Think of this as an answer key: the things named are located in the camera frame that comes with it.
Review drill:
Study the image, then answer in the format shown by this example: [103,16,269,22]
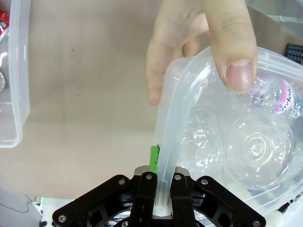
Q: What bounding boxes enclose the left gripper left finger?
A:
[52,145,161,227]

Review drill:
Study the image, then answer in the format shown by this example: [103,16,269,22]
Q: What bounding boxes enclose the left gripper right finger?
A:
[169,166,267,227]

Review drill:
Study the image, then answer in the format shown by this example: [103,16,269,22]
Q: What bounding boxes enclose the small clear plastic bin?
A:
[152,46,303,217]

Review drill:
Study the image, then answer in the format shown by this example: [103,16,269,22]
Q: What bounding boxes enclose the red packaged items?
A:
[0,8,10,42]

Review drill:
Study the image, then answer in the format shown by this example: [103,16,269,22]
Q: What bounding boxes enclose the dark gray woven basket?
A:
[285,43,303,64]

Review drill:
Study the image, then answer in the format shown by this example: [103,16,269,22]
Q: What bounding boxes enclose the person's right hand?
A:
[144,0,258,107]

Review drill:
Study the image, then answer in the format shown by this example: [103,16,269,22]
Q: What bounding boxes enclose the crushed clear plastic bottle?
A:
[182,113,228,177]

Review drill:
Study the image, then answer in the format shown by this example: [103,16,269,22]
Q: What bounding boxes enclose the clear plastic bottle pink label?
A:
[222,113,296,191]

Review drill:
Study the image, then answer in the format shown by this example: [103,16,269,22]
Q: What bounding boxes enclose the crushed bottle pink label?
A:
[248,75,303,119]

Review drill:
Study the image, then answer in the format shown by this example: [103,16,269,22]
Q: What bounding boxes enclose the large clear plastic bin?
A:
[0,0,31,149]

